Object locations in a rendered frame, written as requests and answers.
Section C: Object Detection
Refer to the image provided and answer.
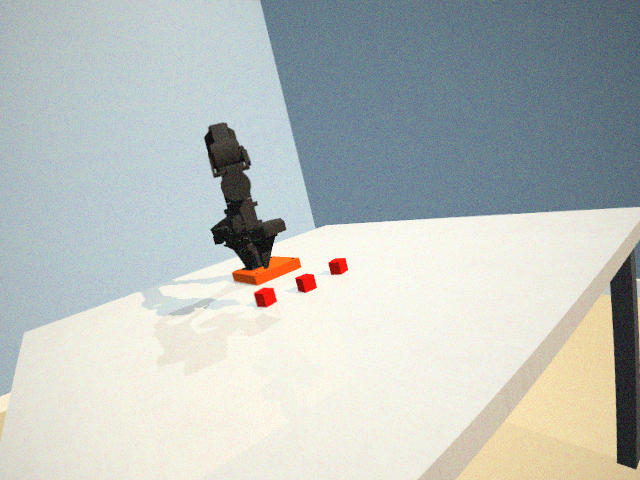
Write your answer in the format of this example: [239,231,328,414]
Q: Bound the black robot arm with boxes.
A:
[204,122,262,271]

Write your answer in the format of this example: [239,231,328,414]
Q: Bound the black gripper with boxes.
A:
[224,197,287,270]

